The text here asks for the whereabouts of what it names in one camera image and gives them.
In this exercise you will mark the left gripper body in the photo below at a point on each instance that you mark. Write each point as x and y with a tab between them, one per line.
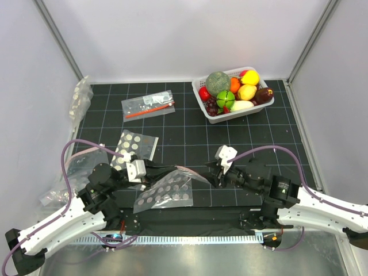
149	177

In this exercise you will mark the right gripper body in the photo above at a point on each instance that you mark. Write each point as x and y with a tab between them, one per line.
236	177

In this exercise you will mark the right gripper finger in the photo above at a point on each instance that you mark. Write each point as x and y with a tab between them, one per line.
214	166
212	177

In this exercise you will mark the pink zipper dotted bag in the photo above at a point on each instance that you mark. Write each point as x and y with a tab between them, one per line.
172	191

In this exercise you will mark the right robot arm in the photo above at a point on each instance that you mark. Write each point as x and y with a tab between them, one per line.
286	204

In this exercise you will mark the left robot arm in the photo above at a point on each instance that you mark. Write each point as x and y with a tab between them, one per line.
92	209

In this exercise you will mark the white zipper dotted bag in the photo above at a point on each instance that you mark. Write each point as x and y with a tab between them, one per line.
142	146

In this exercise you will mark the red zipper clear bag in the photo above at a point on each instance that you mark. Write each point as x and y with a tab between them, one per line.
147	106

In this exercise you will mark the red chili pepper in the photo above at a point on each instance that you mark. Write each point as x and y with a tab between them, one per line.
223	110

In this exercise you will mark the purple grapes bunch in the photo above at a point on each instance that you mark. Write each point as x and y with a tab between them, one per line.
211	107

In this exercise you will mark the black grid cutting mat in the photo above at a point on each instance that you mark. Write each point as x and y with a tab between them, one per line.
187	138

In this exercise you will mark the bright green round fruit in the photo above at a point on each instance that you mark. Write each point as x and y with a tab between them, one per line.
225	99

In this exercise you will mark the red tomato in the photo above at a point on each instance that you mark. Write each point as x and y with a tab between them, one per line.
204	94

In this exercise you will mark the crumpled bags pile left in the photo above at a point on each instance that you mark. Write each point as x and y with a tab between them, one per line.
78	167

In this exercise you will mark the yellow lemon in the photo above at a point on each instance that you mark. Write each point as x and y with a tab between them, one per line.
246	92

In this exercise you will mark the orange fruit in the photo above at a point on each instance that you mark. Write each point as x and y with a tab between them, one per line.
235	85

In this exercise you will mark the white plastic basket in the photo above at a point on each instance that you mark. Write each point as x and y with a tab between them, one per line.
237	73

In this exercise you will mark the green netted melon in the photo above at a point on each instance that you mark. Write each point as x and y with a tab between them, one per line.
217	82

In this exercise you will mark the dark red apple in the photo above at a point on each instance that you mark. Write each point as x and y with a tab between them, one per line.
263	96

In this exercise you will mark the yellow red peach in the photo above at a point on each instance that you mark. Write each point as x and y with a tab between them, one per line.
251	77

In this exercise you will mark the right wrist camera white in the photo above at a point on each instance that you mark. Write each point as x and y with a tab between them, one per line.
224	155

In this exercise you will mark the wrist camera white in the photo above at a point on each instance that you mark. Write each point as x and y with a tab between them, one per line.
135	168
224	155

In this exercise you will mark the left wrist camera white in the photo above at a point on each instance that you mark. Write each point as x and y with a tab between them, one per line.
135	168

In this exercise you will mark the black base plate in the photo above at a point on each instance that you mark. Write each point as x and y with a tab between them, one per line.
201	221

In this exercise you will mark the white slotted cable duct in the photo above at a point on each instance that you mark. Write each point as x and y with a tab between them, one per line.
90	240

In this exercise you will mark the bag stack at wall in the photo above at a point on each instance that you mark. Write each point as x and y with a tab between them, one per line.
81	101

